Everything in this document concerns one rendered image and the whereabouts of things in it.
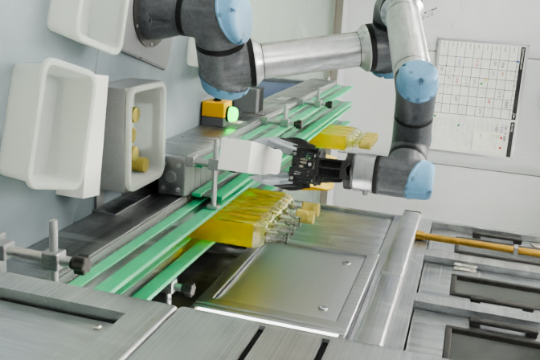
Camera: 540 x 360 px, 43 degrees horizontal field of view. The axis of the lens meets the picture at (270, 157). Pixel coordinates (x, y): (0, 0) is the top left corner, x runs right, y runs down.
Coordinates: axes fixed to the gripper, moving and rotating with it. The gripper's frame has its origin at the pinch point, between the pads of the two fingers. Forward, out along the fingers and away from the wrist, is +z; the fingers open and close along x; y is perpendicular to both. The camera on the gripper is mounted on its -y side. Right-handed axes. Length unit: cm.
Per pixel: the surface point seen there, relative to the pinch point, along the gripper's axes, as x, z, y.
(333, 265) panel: 23.6, -11.9, -40.0
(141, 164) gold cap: 4.4, 29.1, -6.1
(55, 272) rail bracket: 21, 14, 47
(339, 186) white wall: 5, 90, -635
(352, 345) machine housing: 18, -32, 70
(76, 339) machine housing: 21, -8, 77
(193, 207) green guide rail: 12.9, 19.0, -16.0
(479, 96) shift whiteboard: -109, -48, -603
